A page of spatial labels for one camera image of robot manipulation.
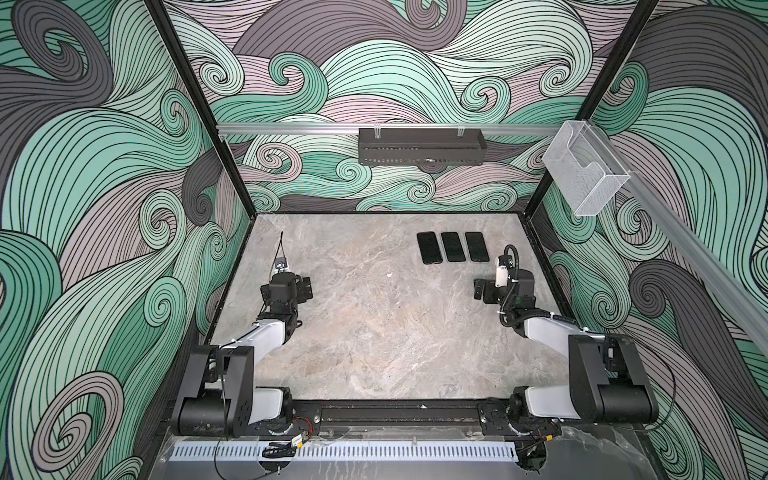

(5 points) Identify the black smartphone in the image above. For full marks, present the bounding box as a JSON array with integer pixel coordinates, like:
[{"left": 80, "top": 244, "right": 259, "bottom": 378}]
[
  {"left": 440, "top": 231, "right": 466, "bottom": 263},
  {"left": 465, "top": 231, "right": 490, "bottom": 263}
]

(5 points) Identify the black phone case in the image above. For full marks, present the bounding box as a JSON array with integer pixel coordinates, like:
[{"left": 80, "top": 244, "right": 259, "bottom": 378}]
[{"left": 417, "top": 231, "right": 443, "bottom": 265}]

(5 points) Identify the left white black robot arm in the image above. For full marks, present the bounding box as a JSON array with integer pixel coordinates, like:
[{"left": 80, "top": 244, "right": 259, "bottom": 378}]
[{"left": 171, "top": 271, "right": 313, "bottom": 438}]

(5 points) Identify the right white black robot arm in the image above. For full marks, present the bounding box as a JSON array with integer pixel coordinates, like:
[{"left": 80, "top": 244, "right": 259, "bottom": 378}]
[{"left": 473, "top": 268, "right": 659, "bottom": 424}]

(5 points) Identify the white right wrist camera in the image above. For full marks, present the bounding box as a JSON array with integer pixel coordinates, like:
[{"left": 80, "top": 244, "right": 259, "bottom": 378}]
[{"left": 495, "top": 255, "right": 510, "bottom": 288}]

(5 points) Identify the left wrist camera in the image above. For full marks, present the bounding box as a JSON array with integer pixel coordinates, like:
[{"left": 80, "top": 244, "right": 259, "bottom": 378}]
[{"left": 273, "top": 257, "right": 289, "bottom": 274}]

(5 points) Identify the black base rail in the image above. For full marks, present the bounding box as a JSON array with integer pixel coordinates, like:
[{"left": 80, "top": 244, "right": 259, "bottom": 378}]
[{"left": 161, "top": 397, "right": 637, "bottom": 436}]

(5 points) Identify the clear acrylic wall holder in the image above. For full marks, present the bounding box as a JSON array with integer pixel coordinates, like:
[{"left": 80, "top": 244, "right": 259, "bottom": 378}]
[{"left": 543, "top": 120, "right": 630, "bottom": 217}]

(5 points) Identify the black wall tray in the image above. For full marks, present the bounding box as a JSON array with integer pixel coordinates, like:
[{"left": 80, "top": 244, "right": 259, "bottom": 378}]
[{"left": 357, "top": 127, "right": 488, "bottom": 167}]

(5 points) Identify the back aluminium rail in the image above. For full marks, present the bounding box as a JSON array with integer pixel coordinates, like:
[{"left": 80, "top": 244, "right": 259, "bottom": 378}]
[{"left": 217, "top": 122, "right": 562, "bottom": 138}]

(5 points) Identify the aluminium rail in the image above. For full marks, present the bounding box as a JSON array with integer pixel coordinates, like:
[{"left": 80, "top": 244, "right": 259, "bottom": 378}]
[
  {"left": 217, "top": 122, "right": 562, "bottom": 138},
  {"left": 592, "top": 127, "right": 767, "bottom": 352}
]

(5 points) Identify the right aluminium rail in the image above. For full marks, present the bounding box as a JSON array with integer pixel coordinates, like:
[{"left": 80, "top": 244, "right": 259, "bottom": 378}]
[{"left": 592, "top": 127, "right": 767, "bottom": 352}]

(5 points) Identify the white slotted cable duct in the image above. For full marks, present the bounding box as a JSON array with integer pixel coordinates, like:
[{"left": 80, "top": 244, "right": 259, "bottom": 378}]
[{"left": 169, "top": 440, "right": 518, "bottom": 463}]

